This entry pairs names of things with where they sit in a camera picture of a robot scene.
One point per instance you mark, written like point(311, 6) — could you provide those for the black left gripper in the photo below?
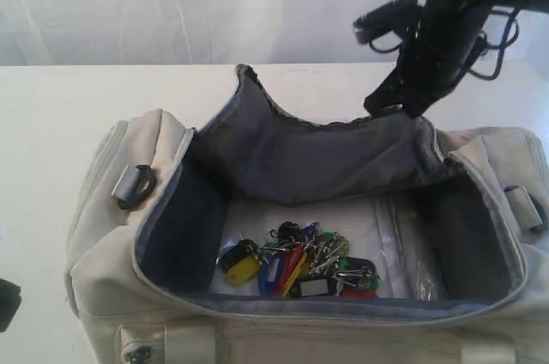
point(10, 301)

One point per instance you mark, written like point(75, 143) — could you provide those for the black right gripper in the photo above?
point(444, 44)

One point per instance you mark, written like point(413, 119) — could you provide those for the beige canvas duffel bag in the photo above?
point(147, 232)

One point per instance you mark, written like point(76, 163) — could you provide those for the colourful key tag bunch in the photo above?
point(294, 263)

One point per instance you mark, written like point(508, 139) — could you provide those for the white backdrop curtain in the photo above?
point(41, 32)

